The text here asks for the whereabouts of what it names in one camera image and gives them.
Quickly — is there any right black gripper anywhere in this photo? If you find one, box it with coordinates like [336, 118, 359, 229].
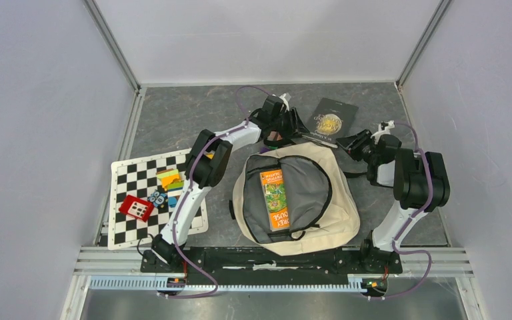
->
[334, 128, 377, 164]

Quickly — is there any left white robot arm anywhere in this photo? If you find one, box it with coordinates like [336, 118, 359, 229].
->
[151, 93, 308, 272]

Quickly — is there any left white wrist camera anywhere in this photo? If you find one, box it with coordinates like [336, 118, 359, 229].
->
[279, 93, 291, 111]

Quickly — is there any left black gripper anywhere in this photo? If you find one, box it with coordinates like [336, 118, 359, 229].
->
[271, 108, 311, 141]

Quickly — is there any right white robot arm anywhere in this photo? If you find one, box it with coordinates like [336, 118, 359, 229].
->
[336, 130, 451, 272]

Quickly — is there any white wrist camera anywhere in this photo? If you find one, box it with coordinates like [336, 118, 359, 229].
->
[371, 120, 395, 144]
[279, 93, 291, 111]

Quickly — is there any colourful block stack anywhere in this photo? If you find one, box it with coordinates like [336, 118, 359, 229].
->
[156, 169, 185, 208]

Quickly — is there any black book gold emblem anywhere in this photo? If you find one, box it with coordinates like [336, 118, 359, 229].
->
[303, 97, 359, 148]

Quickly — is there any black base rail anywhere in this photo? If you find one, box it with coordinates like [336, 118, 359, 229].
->
[140, 247, 403, 290]

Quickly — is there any cream canvas backpack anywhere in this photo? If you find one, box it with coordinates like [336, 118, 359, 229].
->
[229, 143, 360, 256]

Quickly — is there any blue robot figure toy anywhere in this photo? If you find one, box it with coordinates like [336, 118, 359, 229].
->
[148, 191, 167, 209]

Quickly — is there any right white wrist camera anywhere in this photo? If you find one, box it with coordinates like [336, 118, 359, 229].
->
[371, 120, 395, 144]

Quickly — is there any red calculator toy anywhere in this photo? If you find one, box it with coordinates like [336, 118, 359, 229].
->
[118, 195, 155, 222]

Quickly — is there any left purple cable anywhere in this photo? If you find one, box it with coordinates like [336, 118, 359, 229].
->
[171, 85, 275, 299]

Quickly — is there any orange treehouse book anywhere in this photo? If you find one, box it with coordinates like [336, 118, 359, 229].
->
[259, 169, 290, 232]

